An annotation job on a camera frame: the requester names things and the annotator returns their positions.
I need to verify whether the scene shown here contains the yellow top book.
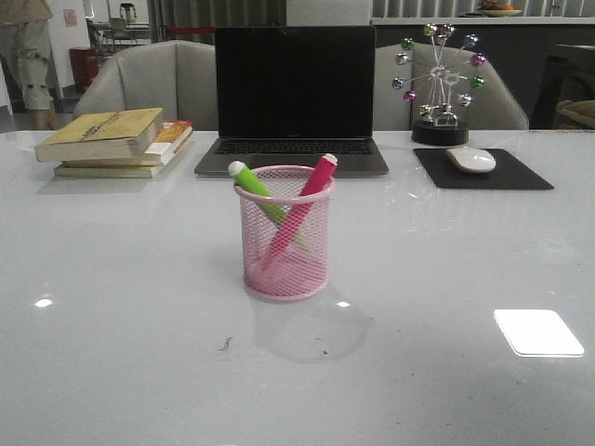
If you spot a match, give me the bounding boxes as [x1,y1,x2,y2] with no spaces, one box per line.
[35,108,164,162]

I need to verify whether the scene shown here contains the green marker pen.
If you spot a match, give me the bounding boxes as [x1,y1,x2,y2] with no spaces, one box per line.
[228,161,287,228]

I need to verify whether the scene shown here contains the grey right armchair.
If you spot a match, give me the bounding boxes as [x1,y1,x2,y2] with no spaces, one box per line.
[373,42,529,131]

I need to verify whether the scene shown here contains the fruit bowl on counter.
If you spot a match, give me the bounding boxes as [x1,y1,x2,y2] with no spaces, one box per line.
[478,0,521,18]

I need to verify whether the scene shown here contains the grey left armchair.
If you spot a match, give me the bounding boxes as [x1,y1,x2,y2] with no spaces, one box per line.
[73,40,218,131]

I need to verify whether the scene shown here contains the red trash bin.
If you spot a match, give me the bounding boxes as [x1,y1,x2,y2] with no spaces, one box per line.
[69,47,99,93]

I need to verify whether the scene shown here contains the person in beige clothes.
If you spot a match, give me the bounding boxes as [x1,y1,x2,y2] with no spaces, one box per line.
[1,0,61,130]

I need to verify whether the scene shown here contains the grey armchair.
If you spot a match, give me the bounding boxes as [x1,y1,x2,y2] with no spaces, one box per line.
[373,42,529,131]
[73,40,218,131]

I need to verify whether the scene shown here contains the ferris wheel kinetic desk toy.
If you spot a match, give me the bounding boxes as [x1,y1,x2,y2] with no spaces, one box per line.
[391,22,487,146]

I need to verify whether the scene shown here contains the orange white middle book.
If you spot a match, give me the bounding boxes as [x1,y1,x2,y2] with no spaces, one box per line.
[64,120,193,167]

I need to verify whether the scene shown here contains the black mouse pad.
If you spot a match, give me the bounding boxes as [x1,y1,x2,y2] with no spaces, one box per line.
[414,148,554,190]

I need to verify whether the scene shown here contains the white computer mouse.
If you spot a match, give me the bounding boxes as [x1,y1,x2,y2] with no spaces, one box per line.
[445,146,496,174]

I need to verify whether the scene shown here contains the grey open laptop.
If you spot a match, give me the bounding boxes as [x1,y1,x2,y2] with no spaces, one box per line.
[194,25,389,177]

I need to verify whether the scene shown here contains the pale bottom book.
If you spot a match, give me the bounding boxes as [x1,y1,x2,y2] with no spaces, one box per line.
[54,141,192,178]

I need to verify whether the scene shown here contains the pink red marker pen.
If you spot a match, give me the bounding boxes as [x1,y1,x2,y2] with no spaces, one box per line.
[260,153,337,270]

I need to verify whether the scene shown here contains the pink mesh pen holder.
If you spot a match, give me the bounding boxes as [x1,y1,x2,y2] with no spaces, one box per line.
[234,165,335,301]

